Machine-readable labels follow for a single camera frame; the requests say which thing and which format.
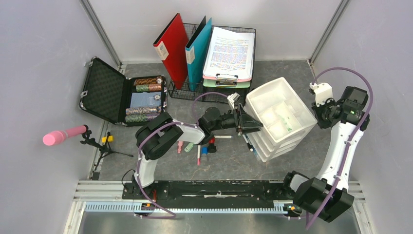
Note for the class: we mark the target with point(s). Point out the red chip stack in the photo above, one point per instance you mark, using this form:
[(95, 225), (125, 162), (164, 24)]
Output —
[(155, 87)]

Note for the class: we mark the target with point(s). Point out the red black stamp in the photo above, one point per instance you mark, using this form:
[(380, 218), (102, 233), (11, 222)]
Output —
[(211, 146)]

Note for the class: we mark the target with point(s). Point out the light green clipboard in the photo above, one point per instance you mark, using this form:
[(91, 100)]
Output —
[(225, 84)]

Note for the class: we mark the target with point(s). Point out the blue grey small cylinder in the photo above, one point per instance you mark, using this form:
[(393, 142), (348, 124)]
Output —
[(204, 154)]

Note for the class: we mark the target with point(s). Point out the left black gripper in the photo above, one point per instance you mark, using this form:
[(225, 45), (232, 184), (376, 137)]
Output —
[(246, 123)]

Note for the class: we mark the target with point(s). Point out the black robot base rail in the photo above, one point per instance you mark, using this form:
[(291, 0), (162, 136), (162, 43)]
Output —
[(212, 194)]

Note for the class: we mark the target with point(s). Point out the white plastic drawer organizer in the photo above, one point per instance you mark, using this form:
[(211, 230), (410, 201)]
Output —
[(285, 117)]

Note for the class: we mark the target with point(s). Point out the orange black chip stack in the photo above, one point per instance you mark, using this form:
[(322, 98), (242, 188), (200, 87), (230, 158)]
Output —
[(148, 81)]

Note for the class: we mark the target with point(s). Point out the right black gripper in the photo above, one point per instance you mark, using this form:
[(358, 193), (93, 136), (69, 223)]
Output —
[(322, 124)]

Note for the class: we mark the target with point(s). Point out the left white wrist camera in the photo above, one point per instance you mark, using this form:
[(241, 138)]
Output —
[(231, 99)]

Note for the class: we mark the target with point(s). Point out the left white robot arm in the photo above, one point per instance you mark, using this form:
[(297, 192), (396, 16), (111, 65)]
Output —
[(160, 134)]

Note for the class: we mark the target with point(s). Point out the pink pen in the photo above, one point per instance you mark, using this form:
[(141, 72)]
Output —
[(199, 150)]

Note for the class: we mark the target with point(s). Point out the blue playing card deck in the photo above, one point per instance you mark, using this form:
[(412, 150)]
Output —
[(145, 99)]

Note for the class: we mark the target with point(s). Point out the black poker chip case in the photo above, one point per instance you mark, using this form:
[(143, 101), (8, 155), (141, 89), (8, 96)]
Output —
[(107, 93)]

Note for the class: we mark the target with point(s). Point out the black white small marker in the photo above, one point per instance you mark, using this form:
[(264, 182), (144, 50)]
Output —
[(251, 148)]

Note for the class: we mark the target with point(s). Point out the pink small highlighter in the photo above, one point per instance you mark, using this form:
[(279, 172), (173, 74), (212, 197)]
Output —
[(180, 146)]

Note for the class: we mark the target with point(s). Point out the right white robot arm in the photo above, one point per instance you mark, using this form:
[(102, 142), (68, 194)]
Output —
[(326, 194)]

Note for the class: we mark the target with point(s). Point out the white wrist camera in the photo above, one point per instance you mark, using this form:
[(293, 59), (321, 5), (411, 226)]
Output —
[(323, 93), (231, 99)]

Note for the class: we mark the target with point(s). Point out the black microphone tripod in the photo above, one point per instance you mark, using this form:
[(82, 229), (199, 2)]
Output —
[(104, 149)]

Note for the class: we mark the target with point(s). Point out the pink clear clipboard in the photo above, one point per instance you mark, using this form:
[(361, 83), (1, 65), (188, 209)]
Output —
[(227, 77)]

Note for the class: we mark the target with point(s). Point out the yellow black connector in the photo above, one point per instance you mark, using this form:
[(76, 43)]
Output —
[(107, 139)]

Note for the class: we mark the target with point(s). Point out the teal blue clipboard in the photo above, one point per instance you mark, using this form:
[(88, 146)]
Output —
[(196, 52)]

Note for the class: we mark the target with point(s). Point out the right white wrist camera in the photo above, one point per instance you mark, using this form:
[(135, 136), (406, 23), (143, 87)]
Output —
[(323, 93)]

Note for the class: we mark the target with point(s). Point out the green chip stack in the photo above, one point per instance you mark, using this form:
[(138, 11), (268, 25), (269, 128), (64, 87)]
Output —
[(142, 88)]

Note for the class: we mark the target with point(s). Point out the red clipboard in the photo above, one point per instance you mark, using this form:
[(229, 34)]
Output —
[(170, 47)]

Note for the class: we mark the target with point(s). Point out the white printed paper sheet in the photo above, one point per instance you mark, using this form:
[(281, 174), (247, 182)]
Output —
[(230, 53)]

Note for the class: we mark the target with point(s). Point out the green small highlighter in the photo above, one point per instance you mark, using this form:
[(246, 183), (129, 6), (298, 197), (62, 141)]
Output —
[(189, 147)]

